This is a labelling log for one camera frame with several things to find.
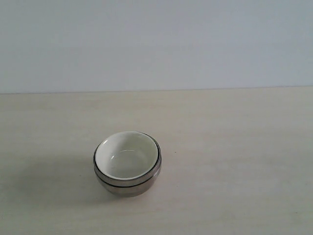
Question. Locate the small patterned steel bowl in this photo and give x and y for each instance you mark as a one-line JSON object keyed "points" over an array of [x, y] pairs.
{"points": [[154, 171]]}

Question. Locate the large plain steel bowl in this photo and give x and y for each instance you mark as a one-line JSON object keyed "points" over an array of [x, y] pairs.
{"points": [[130, 191]]}

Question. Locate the white ceramic bowl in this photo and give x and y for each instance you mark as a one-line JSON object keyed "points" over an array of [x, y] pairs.
{"points": [[127, 155]]}

